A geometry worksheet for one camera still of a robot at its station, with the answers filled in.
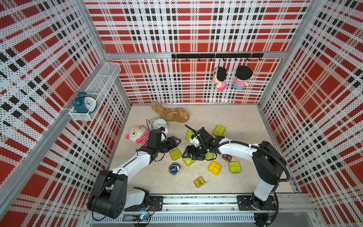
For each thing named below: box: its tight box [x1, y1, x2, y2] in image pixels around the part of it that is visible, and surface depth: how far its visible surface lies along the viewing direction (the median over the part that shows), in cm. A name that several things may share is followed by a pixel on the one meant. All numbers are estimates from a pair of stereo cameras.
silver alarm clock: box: [151, 116, 169, 130], surface depth 107 cm
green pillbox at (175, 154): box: [169, 148, 182, 161], surface depth 95 cm
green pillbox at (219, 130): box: [213, 124, 226, 137], surface depth 106 cm
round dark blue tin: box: [168, 162, 182, 175], surface depth 88 cm
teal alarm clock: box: [72, 90, 98, 114], surface depth 64 cm
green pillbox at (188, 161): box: [182, 157, 196, 167], surface depth 90 cm
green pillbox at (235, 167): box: [228, 161, 242, 175], surface depth 87 cm
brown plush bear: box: [151, 101, 191, 123], surface depth 104 cm
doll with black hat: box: [232, 65, 254, 90], surface depth 97 cm
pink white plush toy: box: [125, 125, 150, 147], surface depth 96 cm
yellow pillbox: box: [207, 160, 223, 176], surface depth 88 cm
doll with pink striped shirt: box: [213, 66, 227, 92], surface depth 98 cm
